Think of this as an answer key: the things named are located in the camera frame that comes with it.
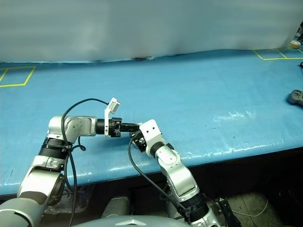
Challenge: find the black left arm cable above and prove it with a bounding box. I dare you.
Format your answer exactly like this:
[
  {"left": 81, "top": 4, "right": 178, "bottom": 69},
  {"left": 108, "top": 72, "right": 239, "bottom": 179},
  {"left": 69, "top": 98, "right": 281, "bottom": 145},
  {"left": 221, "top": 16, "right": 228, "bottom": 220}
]
[{"left": 61, "top": 98, "right": 110, "bottom": 227}]

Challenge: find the dark background object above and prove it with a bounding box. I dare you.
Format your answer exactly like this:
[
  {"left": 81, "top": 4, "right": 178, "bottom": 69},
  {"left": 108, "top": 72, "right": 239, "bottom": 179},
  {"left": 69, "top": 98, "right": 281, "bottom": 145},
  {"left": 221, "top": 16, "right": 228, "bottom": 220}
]
[{"left": 295, "top": 21, "right": 303, "bottom": 45}]

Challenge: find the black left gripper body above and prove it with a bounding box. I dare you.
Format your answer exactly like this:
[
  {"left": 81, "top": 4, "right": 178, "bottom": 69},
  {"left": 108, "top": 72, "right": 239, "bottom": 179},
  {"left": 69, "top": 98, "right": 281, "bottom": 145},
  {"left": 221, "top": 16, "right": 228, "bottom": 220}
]
[{"left": 108, "top": 117, "right": 123, "bottom": 138}]

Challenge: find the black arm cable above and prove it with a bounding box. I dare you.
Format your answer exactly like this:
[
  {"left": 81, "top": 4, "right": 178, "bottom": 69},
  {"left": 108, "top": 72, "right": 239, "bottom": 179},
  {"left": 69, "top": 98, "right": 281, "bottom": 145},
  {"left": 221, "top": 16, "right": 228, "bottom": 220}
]
[
  {"left": 128, "top": 138, "right": 190, "bottom": 223},
  {"left": 61, "top": 98, "right": 110, "bottom": 227}
]

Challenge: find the grey game controller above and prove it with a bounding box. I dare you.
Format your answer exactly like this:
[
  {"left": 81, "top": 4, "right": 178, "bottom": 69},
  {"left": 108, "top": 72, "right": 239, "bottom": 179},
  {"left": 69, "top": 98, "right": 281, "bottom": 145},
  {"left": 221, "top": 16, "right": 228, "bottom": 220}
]
[{"left": 287, "top": 89, "right": 303, "bottom": 106}]

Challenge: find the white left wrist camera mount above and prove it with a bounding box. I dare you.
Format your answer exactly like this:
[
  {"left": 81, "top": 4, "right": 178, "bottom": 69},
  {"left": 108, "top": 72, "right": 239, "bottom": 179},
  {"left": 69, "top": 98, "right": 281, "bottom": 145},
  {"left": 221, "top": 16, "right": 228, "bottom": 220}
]
[{"left": 103, "top": 97, "right": 121, "bottom": 138}]

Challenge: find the grey rounded leg cover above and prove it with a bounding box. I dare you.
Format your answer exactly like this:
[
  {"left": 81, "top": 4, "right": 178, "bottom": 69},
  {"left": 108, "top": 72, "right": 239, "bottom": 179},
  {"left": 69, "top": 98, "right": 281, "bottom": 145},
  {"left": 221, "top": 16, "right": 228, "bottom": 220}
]
[
  {"left": 167, "top": 201, "right": 187, "bottom": 219},
  {"left": 101, "top": 196, "right": 131, "bottom": 218}
]

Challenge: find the clear plastic bag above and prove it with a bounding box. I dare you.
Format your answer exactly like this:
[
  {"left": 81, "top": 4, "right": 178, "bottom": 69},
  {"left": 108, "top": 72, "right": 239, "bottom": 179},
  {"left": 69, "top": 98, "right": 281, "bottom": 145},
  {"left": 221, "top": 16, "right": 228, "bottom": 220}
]
[{"left": 45, "top": 185, "right": 95, "bottom": 213}]

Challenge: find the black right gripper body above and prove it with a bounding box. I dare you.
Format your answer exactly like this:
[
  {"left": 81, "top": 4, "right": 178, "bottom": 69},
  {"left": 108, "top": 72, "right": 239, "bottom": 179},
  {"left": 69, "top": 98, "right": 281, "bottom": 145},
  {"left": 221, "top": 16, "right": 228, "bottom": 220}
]
[{"left": 129, "top": 131, "right": 148, "bottom": 153}]

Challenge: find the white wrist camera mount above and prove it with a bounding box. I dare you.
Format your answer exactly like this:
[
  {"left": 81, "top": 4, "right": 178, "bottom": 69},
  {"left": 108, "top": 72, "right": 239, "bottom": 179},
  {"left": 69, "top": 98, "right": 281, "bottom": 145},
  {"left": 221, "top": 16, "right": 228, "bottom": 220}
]
[
  {"left": 139, "top": 119, "right": 164, "bottom": 157},
  {"left": 103, "top": 97, "right": 121, "bottom": 138}
]

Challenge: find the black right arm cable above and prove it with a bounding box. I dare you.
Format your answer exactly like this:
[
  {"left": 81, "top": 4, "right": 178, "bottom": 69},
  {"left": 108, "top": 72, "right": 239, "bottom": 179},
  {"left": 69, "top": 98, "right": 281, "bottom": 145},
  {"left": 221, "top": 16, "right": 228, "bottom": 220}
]
[{"left": 128, "top": 138, "right": 190, "bottom": 223}]

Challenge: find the blue table cover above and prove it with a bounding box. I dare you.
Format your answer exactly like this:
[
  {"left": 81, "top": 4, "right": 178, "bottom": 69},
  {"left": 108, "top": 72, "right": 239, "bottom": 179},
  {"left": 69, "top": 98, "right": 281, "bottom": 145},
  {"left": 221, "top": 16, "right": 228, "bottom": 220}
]
[{"left": 0, "top": 48, "right": 303, "bottom": 197}]

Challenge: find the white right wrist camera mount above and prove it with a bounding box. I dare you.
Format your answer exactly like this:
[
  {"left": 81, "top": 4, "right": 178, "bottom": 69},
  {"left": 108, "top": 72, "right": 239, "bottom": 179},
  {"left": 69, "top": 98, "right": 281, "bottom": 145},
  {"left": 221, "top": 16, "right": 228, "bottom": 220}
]
[{"left": 139, "top": 119, "right": 164, "bottom": 157}]

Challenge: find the black metal bracket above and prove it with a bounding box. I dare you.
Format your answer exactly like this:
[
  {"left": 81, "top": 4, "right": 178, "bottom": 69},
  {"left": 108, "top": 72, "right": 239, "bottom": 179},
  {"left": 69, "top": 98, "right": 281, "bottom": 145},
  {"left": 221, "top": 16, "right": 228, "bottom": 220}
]
[{"left": 216, "top": 197, "right": 242, "bottom": 227}]

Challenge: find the white backdrop sheet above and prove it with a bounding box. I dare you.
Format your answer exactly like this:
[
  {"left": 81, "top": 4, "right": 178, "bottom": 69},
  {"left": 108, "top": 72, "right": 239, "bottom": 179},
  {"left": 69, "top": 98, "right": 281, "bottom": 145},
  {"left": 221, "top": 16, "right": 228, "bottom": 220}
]
[{"left": 0, "top": 0, "right": 303, "bottom": 63}]

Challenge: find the thin white floor cable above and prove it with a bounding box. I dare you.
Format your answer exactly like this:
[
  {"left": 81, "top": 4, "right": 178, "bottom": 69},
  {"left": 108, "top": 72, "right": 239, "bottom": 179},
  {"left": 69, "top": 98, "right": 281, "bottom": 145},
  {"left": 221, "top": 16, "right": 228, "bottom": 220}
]
[{"left": 232, "top": 198, "right": 269, "bottom": 218}]

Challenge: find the grey robot torso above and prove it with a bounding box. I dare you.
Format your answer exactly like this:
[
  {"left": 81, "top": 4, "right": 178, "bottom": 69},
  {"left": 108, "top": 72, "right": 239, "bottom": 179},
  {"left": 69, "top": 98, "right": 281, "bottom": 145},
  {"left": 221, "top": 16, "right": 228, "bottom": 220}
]
[{"left": 71, "top": 215, "right": 190, "bottom": 227}]

